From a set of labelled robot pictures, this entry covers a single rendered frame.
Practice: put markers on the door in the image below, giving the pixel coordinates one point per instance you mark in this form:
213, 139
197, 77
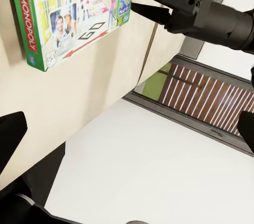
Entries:
199, 97

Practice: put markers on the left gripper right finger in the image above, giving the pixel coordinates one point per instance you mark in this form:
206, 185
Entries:
246, 128

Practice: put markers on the board game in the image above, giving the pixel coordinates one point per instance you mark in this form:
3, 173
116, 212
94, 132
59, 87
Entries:
55, 30

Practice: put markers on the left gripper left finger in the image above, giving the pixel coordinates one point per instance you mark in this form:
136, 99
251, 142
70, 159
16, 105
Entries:
12, 130

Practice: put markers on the bed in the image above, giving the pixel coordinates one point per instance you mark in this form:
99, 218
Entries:
60, 102

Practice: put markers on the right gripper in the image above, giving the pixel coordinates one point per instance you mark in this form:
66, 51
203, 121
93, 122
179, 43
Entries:
205, 20

